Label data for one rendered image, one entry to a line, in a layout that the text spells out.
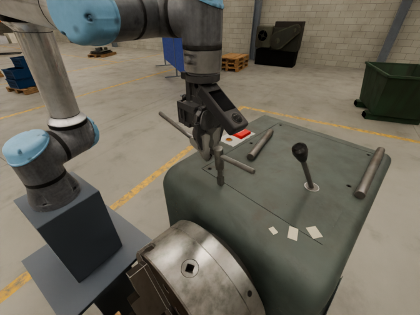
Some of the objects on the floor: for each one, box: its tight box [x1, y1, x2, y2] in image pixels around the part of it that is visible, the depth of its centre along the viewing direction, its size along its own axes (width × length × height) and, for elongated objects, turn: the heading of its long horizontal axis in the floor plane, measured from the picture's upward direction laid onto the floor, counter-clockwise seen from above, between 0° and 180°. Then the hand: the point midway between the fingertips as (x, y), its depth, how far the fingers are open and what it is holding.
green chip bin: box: [354, 61, 420, 125], centre depth 390 cm, size 134×94×85 cm
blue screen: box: [156, 38, 186, 97], centre depth 605 cm, size 412×80×235 cm, turn 21°
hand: (210, 157), depth 51 cm, fingers closed
